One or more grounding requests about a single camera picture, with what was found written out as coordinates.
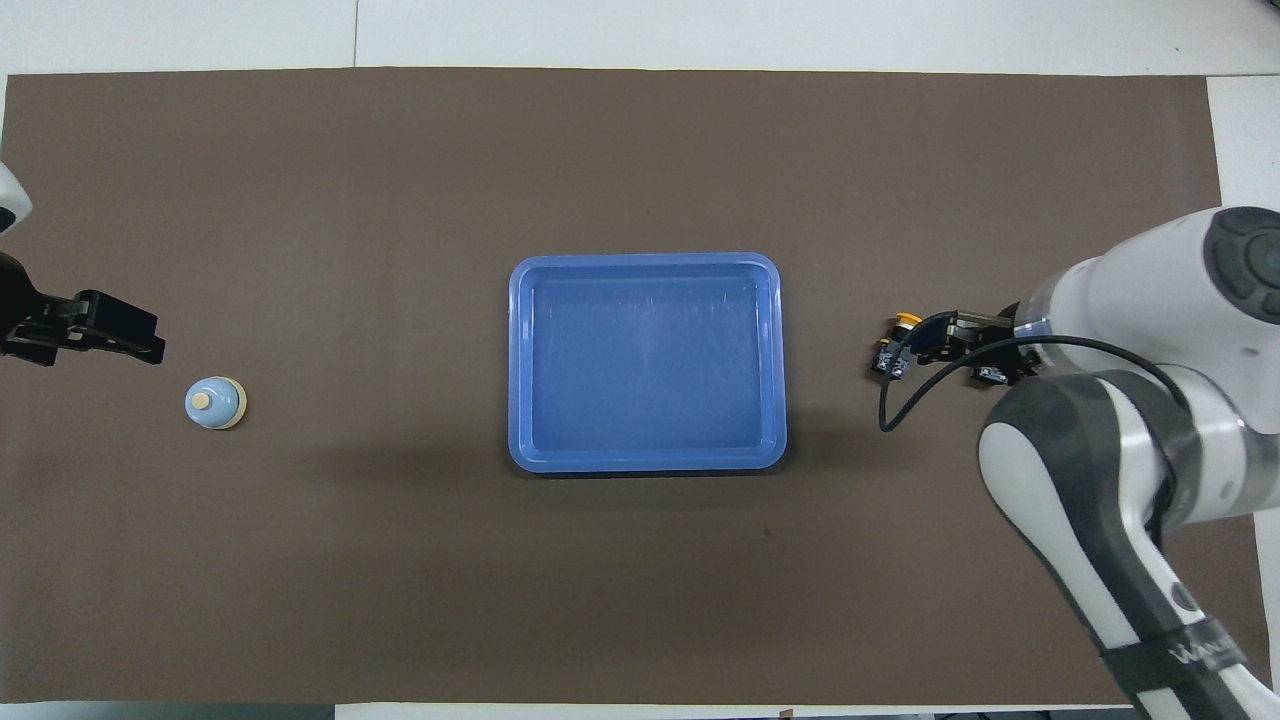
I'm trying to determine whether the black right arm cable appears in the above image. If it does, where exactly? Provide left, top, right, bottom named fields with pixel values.
left=878, top=318, right=1191, bottom=435

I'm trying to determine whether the yellow push button switch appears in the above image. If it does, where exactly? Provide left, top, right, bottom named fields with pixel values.
left=873, top=311, right=923, bottom=380

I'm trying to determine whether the blue plastic tray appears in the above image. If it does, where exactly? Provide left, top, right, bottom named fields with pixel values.
left=507, top=252, right=788, bottom=475

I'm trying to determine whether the light blue desk bell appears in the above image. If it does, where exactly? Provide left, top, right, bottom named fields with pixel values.
left=184, top=375, right=249, bottom=431

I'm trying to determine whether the brown table mat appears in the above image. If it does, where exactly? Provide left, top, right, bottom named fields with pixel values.
left=0, top=67, right=1223, bottom=707

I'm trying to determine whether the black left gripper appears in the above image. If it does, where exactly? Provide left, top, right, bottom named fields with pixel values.
left=0, top=252, right=167, bottom=367

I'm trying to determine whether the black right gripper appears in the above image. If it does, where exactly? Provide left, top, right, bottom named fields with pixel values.
left=908, top=312, right=1041, bottom=386

